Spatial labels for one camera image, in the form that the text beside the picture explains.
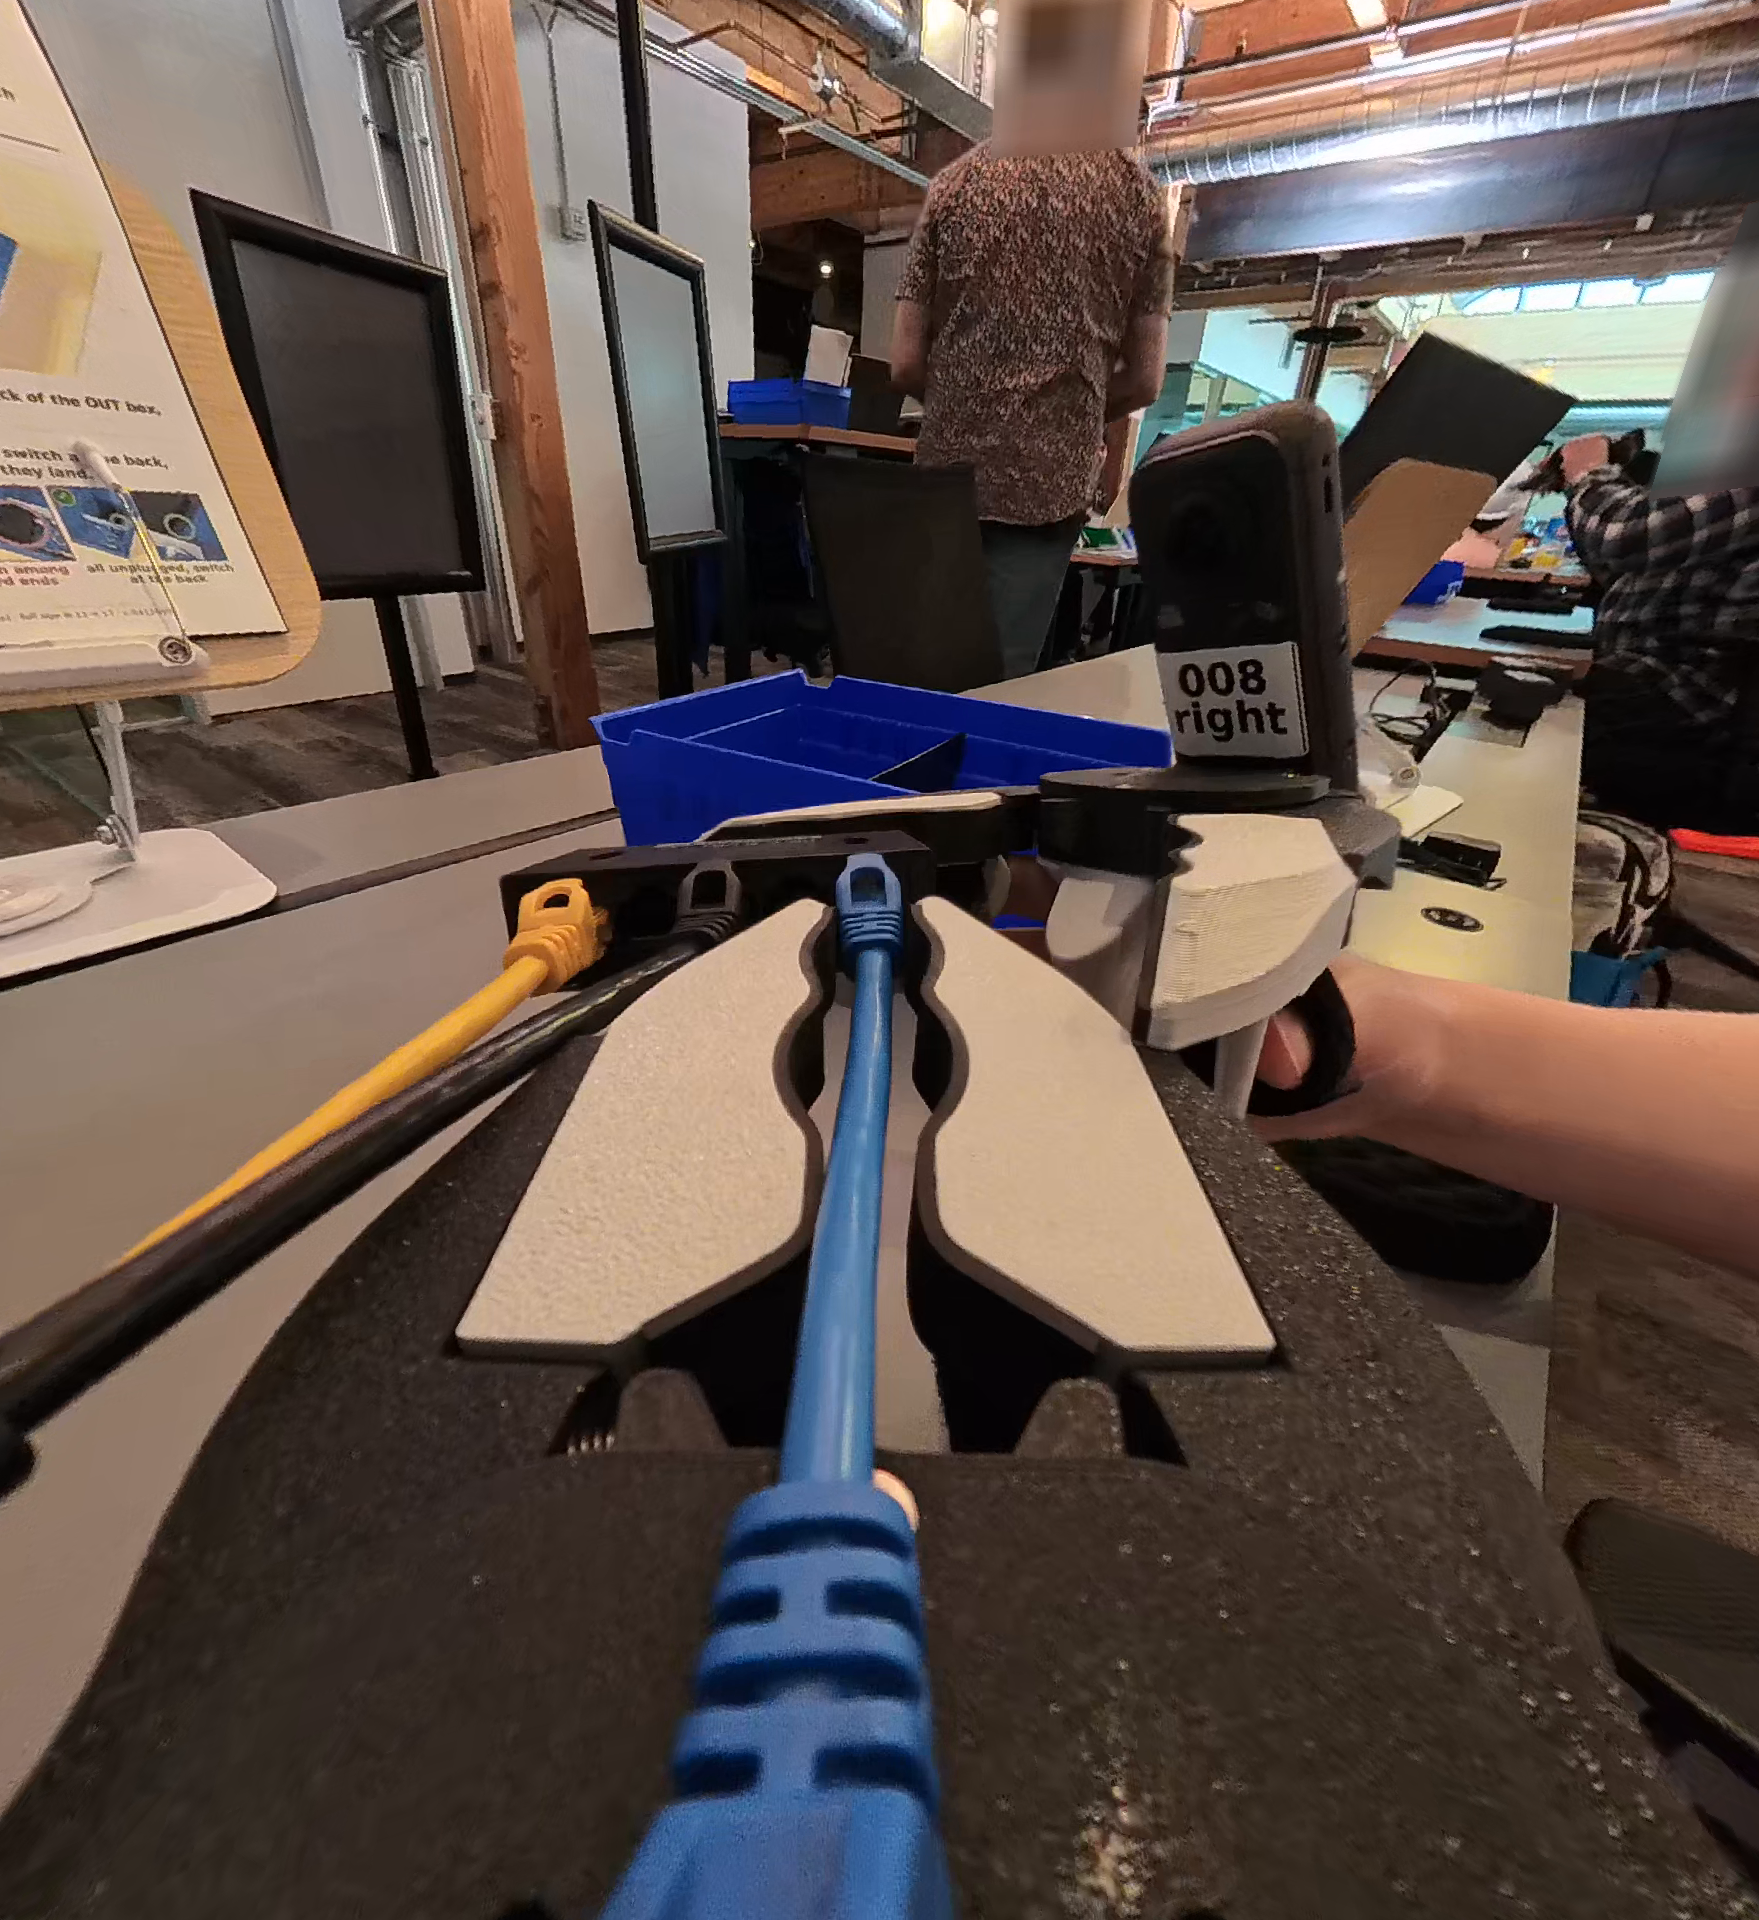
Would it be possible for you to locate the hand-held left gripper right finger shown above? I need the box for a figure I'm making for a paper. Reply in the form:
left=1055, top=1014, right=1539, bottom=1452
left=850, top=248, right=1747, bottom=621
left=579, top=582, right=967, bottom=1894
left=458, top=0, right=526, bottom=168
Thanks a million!
left=910, top=895, right=1288, bottom=1381

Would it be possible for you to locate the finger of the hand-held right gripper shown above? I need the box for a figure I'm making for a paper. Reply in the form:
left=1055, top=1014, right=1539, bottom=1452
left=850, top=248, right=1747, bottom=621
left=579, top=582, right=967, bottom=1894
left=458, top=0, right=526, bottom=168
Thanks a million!
left=694, top=787, right=1012, bottom=840
left=1043, top=810, right=1369, bottom=1123

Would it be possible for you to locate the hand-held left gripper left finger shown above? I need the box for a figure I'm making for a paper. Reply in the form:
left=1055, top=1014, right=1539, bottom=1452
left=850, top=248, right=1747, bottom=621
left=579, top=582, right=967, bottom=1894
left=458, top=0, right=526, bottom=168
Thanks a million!
left=460, top=902, right=840, bottom=1368

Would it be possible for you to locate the black network switch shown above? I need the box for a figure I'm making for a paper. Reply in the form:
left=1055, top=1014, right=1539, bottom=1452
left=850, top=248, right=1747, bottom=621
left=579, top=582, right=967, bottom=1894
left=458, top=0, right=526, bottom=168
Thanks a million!
left=498, top=822, right=1019, bottom=967

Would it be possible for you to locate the yellow ethernet cable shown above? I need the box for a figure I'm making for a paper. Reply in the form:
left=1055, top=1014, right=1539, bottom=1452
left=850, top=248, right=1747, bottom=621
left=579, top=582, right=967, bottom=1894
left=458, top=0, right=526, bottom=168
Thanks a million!
left=123, top=877, right=614, bottom=1269

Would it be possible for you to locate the blue ethernet cable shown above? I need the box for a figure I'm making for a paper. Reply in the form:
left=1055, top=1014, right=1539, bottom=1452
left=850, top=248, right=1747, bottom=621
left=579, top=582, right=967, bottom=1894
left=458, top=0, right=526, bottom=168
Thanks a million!
left=604, top=848, right=959, bottom=1920

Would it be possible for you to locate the black ethernet cable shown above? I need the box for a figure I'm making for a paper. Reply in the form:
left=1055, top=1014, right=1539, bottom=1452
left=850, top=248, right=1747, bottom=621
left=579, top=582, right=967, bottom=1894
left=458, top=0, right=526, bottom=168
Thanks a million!
left=0, top=860, right=749, bottom=1566

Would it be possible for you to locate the person's right hand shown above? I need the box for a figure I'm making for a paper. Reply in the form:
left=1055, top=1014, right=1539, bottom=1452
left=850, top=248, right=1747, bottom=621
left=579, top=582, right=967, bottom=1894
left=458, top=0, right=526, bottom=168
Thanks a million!
left=1259, top=959, right=1426, bottom=1152

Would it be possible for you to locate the blue plastic bin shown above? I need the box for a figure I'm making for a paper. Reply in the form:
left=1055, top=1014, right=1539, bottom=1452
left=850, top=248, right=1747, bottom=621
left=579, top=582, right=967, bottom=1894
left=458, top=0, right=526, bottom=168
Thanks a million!
left=591, top=667, right=1178, bottom=853
left=725, top=375, right=853, bottom=434

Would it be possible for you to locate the black office chair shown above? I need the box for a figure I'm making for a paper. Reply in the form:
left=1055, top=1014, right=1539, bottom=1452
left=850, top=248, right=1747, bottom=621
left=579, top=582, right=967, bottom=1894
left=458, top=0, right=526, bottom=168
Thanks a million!
left=799, top=451, right=1012, bottom=695

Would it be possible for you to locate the black textured pad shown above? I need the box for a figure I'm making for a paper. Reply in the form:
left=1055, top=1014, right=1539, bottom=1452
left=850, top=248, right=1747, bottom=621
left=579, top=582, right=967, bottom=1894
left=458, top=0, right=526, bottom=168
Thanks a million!
left=1280, top=1131, right=1559, bottom=1289

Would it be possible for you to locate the wooden pillar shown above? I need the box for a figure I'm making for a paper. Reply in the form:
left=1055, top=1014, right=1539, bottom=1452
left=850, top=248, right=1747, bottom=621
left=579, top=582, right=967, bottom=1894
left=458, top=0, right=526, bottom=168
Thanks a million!
left=423, top=0, right=608, bottom=754

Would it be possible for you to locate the white stand base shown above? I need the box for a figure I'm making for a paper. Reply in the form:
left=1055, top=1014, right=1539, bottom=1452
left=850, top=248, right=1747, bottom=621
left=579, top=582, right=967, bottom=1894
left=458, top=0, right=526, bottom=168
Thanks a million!
left=0, top=827, right=281, bottom=1010

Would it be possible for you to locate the black chair seat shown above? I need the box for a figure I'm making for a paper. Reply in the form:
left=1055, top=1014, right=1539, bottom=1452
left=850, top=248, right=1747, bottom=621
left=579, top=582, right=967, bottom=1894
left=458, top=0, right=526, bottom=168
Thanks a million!
left=1564, top=1495, right=1759, bottom=1877

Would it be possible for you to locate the printed instruction poster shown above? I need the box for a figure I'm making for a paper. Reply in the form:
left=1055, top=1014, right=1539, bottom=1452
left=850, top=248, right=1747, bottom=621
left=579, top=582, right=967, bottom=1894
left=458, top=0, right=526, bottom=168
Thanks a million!
left=0, top=0, right=286, bottom=659

